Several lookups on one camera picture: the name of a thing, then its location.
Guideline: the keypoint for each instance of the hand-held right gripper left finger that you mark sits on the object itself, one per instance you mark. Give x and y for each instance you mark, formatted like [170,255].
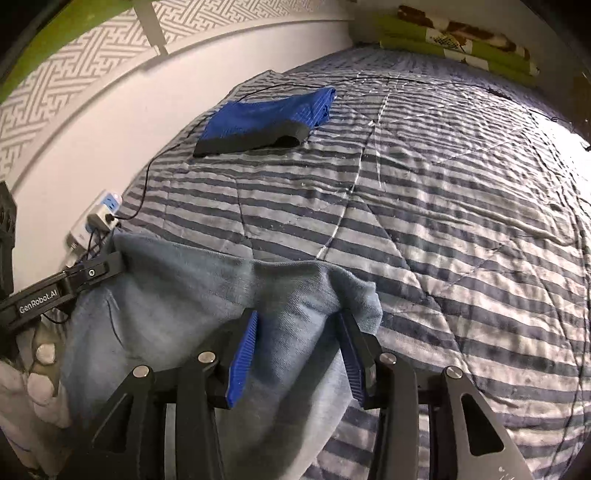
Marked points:
[242,360]

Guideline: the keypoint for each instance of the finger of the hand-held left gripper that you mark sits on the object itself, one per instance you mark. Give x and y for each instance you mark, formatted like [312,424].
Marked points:
[97,270]

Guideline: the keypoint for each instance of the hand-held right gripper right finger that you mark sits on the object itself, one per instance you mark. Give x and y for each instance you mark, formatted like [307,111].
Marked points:
[355,369]

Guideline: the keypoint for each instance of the light blue denim jeans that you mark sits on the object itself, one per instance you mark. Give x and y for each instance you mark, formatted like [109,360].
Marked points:
[184,300]

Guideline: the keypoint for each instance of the person's left hand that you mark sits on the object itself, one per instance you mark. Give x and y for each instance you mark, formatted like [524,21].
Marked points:
[39,387]

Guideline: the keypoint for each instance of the white power strip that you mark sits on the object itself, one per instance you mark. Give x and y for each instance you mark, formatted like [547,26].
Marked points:
[104,203]

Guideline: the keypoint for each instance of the striped blanket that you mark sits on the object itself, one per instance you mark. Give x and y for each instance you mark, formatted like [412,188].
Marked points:
[438,230]

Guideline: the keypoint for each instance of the blue and black folded garment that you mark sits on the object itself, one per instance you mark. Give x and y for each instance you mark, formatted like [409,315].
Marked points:
[258,120]

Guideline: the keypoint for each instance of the green folded quilt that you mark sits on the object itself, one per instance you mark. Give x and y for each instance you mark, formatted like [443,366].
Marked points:
[401,45]
[397,25]

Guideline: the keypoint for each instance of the green wall poster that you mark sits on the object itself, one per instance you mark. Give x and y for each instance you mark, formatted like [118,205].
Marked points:
[55,46]

